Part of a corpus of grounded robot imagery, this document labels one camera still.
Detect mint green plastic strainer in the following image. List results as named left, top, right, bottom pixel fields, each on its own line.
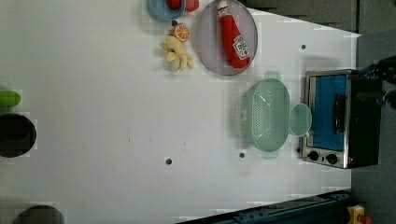
left=235, top=71, right=290, bottom=160

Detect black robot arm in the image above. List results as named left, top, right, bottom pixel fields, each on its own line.
left=357, top=56, right=396, bottom=109

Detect yellow plush toy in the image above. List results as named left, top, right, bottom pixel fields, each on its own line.
left=160, top=35, right=194, bottom=72

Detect grey round plate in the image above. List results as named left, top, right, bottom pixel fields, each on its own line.
left=195, top=0, right=258, bottom=76

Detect red ketchup bottle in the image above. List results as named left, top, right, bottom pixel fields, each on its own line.
left=217, top=0, right=250, bottom=69

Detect orange slice toy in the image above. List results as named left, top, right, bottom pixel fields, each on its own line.
left=171, top=23, right=191, bottom=42

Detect small mint green cup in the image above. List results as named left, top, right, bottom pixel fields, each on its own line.
left=289, top=104, right=312, bottom=137

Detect red toy fruit in bowl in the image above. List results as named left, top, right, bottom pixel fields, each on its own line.
left=166, top=0, right=181, bottom=10

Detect blue bowl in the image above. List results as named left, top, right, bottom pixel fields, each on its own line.
left=146, top=0, right=186, bottom=22

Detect silver toaster oven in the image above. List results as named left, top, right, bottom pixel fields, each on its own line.
left=302, top=69, right=382, bottom=169

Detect black round bowl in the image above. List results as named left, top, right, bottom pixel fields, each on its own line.
left=0, top=114, right=36, bottom=158

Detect yellow red clamp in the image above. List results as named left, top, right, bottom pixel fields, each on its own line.
left=347, top=204, right=373, bottom=224

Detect dark round object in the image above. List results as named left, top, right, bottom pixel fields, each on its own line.
left=12, top=205, right=65, bottom=224

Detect green toy vegetable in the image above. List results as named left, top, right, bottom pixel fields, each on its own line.
left=0, top=91, right=21, bottom=107

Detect blue metal frame rail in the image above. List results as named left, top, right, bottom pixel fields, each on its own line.
left=177, top=190, right=357, bottom=224

